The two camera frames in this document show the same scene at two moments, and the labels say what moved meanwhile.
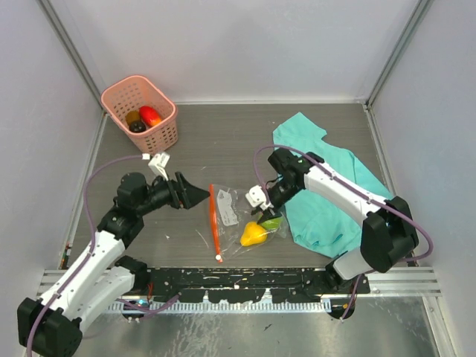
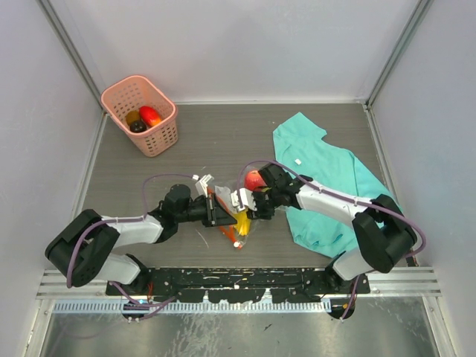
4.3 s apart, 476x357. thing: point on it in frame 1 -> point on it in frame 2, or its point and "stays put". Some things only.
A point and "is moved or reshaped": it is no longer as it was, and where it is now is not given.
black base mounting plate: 250,284 stays put
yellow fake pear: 253,234 -> 243,224
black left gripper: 182,193 -> 216,215
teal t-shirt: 317,221 stays put
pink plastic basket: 133,93 stays put
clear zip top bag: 234,227 is moved or reshaped
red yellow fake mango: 149,115 stays put
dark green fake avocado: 137,126 stays put
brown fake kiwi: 132,116 stays put
